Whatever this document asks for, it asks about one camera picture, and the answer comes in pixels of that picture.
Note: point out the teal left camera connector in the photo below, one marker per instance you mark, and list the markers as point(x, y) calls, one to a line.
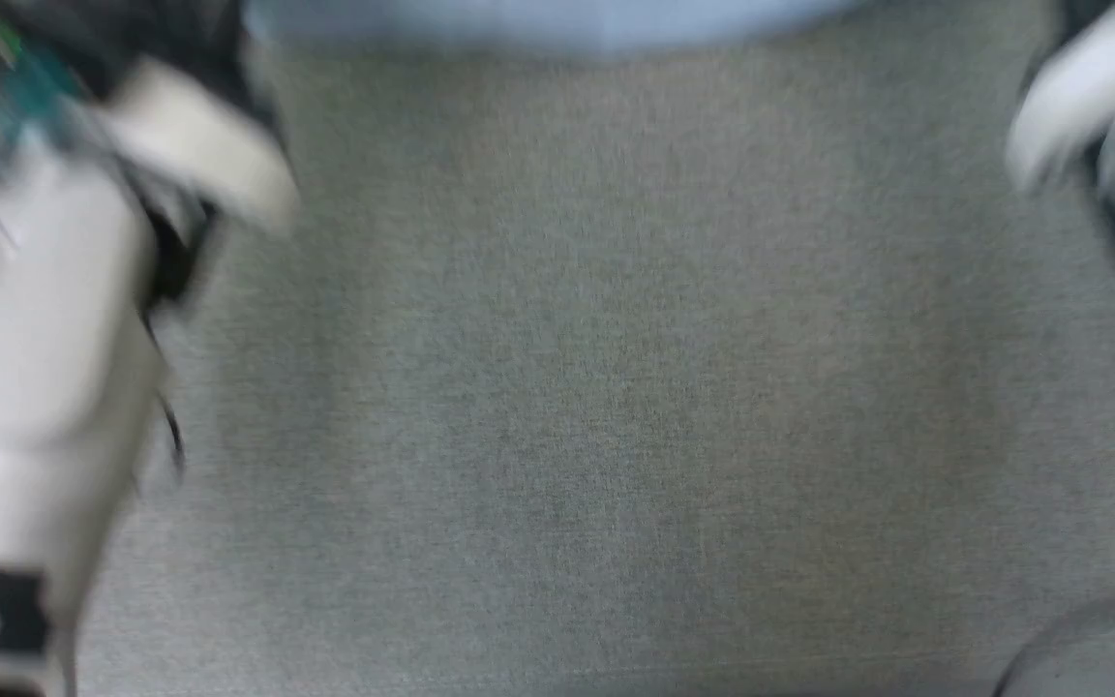
point(30, 92)

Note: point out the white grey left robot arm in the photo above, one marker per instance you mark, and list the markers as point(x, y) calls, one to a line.
point(35, 319)

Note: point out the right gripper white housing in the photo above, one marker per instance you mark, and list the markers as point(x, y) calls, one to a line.
point(1080, 87)

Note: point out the grey-green fabric sofa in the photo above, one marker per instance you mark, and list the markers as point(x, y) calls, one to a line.
point(616, 387)

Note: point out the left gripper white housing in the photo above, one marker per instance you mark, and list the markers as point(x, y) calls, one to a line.
point(199, 145)

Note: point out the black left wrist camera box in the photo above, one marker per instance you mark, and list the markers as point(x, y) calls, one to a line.
point(161, 34)

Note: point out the light blue garment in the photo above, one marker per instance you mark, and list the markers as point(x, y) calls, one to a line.
point(557, 19)

